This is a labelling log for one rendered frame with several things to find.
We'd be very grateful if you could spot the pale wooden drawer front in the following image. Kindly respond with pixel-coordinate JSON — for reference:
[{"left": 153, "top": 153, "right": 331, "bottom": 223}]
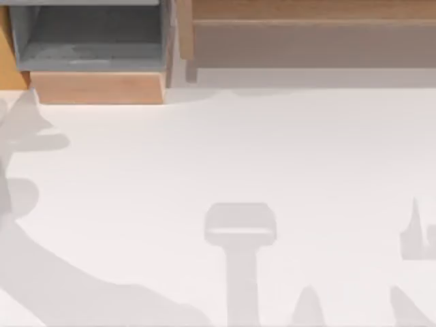
[{"left": 29, "top": 70, "right": 168, "bottom": 105}]

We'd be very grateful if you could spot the wooden open shelf unit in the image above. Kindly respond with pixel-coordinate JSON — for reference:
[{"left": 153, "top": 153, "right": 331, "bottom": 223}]
[{"left": 179, "top": 0, "right": 436, "bottom": 84}]

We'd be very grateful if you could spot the pulled-out grey pierced drawer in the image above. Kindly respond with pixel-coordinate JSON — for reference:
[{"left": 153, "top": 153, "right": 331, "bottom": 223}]
[{"left": 9, "top": 0, "right": 170, "bottom": 73}]

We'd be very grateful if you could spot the wooden cupboard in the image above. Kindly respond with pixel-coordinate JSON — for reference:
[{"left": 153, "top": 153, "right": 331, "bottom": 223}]
[{"left": 0, "top": 0, "right": 32, "bottom": 91}]

